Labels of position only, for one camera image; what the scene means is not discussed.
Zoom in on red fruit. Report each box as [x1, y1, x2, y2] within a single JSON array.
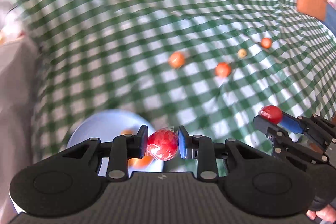
[[147, 128, 179, 161]]

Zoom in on green white checkered cloth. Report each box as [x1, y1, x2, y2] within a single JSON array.
[[11, 0, 335, 161]]

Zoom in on person's right hand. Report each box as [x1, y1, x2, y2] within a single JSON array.
[[305, 178, 336, 224]]

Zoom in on small tan longan on cloth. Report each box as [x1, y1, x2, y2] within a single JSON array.
[[237, 49, 247, 59]]

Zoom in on orange tomato fruit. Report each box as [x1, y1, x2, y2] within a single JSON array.
[[215, 62, 232, 78]]

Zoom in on red cherry tomato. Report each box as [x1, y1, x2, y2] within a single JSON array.
[[259, 105, 283, 124]]

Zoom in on grey sofa armrest cover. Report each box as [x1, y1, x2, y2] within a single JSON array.
[[1, 37, 39, 223]]

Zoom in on orange wrapped fruit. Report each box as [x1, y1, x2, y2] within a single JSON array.
[[168, 52, 186, 69]]

